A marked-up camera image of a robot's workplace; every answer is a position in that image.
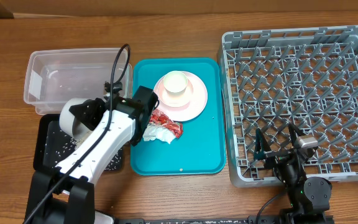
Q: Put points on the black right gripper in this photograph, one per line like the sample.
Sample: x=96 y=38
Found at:
x=278 y=154

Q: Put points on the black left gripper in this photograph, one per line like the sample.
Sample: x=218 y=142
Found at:
x=96 y=108

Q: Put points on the grey bowl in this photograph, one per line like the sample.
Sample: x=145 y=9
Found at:
x=69 y=124

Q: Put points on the red snack wrapper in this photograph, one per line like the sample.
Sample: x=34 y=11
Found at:
x=161 y=119

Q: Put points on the white napkin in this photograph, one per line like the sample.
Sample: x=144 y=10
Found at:
x=154 y=132

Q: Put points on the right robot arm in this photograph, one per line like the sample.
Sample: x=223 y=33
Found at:
x=309 y=196

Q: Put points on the spilled rice pile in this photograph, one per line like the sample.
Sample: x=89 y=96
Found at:
x=59 y=148

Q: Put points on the black tray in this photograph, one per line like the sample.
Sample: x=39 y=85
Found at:
x=48 y=128

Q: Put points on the clear plastic bin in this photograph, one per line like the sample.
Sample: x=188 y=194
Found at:
x=53 y=77

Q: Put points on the grey dish rack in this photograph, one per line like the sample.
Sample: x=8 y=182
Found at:
x=307 y=77

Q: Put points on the teal plastic tray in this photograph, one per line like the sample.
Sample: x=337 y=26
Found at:
x=201 y=147

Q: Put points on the small pink plate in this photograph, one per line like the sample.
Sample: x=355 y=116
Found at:
x=173 y=100

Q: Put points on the large white plate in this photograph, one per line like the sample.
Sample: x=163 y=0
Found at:
x=196 y=105

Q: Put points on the white cup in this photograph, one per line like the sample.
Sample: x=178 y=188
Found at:
x=175 y=82

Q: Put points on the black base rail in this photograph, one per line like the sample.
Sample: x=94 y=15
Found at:
x=213 y=221

